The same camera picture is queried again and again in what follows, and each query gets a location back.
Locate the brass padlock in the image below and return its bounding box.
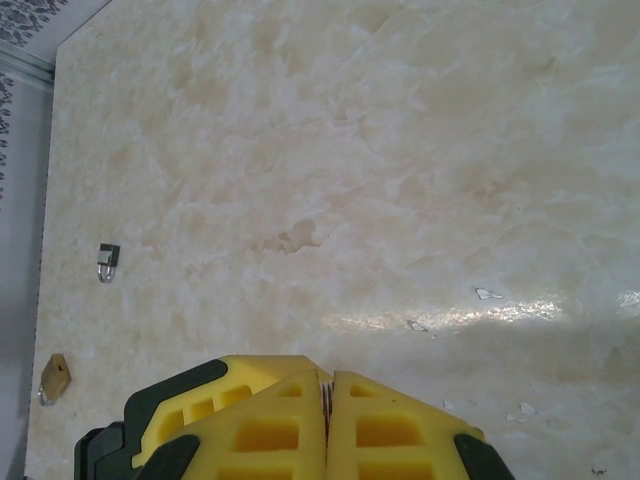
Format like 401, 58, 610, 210
37, 353, 72, 407

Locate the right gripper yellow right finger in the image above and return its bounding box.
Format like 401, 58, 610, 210
327, 368, 517, 480

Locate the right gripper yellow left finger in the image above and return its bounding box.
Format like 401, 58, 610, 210
122, 353, 332, 480

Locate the aluminium frame post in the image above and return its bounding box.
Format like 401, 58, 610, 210
0, 40, 55, 85

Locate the small black padlock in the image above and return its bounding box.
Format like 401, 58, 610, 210
96, 242, 122, 286

